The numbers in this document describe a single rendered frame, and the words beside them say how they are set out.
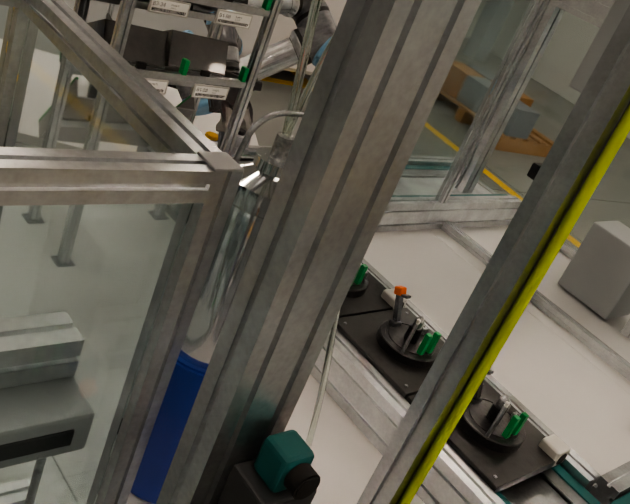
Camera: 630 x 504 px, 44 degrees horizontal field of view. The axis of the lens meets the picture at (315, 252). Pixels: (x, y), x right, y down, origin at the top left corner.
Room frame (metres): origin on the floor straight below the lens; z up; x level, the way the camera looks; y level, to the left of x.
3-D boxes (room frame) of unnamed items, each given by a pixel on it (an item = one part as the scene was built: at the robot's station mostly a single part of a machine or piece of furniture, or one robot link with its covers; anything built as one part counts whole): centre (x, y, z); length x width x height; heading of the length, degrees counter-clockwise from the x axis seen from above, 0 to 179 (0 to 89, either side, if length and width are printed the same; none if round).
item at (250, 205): (0.95, 0.09, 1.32); 0.14 x 0.14 x 0.38
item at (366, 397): (1.62, -0.06, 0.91); 1.24 x 0.33 x 0.10; 49
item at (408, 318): (1.44, -0.26, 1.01); 0.24 x 0.24 x 0.13; 49
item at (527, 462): (1.28, -0.44, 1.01); 0.24 x 0.24 x 0.13; 49
